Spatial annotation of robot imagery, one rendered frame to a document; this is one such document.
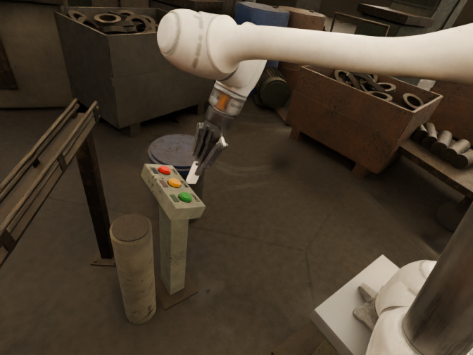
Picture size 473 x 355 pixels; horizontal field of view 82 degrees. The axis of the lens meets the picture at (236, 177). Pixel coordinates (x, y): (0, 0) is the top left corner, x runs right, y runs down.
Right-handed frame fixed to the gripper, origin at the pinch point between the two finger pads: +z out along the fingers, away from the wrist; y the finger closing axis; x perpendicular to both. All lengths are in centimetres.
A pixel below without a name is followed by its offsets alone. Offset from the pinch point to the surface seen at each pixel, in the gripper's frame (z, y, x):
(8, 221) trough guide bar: 13.8, 0.2, -41.3
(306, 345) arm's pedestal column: 52, 46, 52
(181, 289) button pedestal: 64, -2, 23
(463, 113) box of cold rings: -79, -10, 307
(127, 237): 23.2, 0.0, -14.0
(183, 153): 18, -44, 28
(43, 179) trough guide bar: 11.5, -11.5, -34.1
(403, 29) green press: -153, -144, 367
